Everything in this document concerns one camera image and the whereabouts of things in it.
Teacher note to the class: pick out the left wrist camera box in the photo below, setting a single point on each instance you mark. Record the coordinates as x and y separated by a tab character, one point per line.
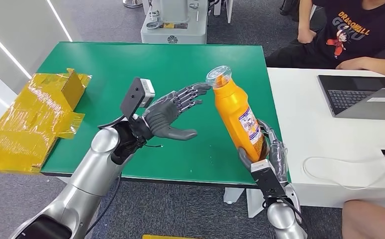
146	90

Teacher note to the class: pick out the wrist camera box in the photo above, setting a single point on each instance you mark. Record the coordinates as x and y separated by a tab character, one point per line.
146	90
268	179

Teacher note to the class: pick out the person's bare knee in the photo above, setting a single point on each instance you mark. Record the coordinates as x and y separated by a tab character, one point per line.
370	221

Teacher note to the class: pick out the yellow taped cardboard box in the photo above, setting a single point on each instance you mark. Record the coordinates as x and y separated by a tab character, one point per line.
27	125

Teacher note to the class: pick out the grey open laptop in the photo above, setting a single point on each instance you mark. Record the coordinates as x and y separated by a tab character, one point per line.
347	95

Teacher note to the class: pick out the black office chair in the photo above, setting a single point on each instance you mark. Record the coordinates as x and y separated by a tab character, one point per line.
288	6

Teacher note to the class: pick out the chrome stand base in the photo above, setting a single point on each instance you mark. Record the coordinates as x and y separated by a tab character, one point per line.
132	3

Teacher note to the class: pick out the green table mat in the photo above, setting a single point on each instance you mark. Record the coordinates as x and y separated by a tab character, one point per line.
113	72

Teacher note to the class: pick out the person's left hand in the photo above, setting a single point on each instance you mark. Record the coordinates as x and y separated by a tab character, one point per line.
350	63

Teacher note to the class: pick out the white panel legs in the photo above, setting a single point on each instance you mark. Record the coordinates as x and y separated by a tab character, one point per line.
223	8

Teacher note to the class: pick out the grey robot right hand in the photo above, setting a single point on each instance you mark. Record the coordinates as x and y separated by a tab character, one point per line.
279	158

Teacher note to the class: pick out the white machine base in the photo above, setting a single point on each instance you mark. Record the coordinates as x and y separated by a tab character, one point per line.
176	33

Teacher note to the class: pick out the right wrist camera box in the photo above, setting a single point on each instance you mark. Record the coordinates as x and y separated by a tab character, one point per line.
268	179

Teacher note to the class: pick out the person's right forearm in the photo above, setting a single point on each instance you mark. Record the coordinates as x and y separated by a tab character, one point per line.
304	14

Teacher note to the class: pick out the person's hand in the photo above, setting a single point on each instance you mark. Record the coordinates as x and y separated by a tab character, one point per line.
305	36
350	63

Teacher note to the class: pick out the white desk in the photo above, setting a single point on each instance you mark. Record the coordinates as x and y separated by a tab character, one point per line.
311	132

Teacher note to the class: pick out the orange detergent bottle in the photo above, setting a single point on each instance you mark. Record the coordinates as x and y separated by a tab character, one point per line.
235	112

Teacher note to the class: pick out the yellow object edge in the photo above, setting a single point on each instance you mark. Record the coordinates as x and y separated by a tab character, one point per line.
166	237

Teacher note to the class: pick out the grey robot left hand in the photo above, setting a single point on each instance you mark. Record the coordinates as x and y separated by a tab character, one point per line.
163	115

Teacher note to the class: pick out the person's right hand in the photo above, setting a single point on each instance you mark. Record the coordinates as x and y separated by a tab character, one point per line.
305	36

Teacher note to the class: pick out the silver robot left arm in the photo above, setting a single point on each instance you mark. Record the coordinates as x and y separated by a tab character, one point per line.
90	175

